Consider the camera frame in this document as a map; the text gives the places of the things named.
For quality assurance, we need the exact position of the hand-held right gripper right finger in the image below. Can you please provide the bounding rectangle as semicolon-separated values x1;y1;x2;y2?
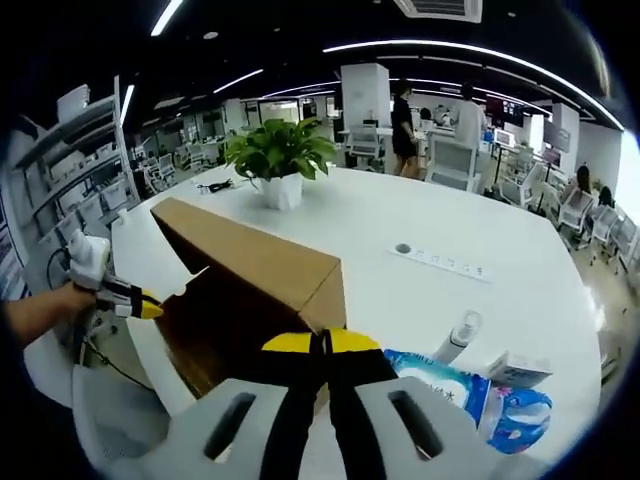
325;327;506;480

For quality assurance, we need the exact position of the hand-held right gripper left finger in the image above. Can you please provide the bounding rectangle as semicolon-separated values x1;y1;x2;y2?
139;329;327;480

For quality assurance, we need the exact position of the blue white wet wipes pack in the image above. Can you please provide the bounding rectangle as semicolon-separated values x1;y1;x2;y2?
383;347;494;436

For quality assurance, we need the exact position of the brown cardboard shoe box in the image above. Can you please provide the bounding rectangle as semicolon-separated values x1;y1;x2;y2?
149;196;349;419

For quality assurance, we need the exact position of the white pump bottle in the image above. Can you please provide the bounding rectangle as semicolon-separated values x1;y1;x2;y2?
432;309;484;366

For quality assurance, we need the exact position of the blue floral soft pack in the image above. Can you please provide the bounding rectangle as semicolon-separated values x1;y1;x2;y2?
482;384;554;456

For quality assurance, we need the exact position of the person's left hand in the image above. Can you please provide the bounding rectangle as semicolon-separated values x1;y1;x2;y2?
47;284;99;326

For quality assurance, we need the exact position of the grey mesh office chair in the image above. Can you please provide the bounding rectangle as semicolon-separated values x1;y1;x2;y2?
69;364;201;480

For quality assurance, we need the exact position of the grey metal shelving rack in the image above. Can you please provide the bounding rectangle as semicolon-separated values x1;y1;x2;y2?
9;74;136;241

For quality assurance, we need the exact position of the white table socket panel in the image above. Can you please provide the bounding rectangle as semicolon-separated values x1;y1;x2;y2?
387;241;495;284

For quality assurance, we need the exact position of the green potted plant white pot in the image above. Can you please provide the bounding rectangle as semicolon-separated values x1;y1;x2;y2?
222;117;339;210

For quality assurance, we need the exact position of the group of white office chairs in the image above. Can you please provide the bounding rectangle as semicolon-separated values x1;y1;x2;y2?
344;124;640;271

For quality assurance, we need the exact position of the dark television screen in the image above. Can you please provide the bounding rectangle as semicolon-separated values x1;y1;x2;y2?
544;124;574;154

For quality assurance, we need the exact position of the long curved ceiling light strip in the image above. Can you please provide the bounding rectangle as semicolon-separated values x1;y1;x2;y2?
322;39;626;132

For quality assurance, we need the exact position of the ceiling air conditioner vent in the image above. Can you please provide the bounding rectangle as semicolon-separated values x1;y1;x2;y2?
393;0;484;25

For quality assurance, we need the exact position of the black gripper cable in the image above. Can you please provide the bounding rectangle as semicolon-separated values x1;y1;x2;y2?
47;244;156;391

